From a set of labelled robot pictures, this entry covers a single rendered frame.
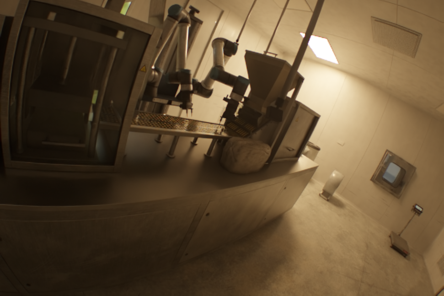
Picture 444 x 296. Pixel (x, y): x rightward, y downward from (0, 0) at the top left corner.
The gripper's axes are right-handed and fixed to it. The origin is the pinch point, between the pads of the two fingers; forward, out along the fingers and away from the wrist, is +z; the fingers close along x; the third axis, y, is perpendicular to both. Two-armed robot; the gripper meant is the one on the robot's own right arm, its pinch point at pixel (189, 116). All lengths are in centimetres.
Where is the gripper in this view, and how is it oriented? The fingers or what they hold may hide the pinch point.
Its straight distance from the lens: 150.8
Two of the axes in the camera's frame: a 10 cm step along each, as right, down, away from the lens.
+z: 0.2, 9.9, 1.5
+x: -5.2, 1.3, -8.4
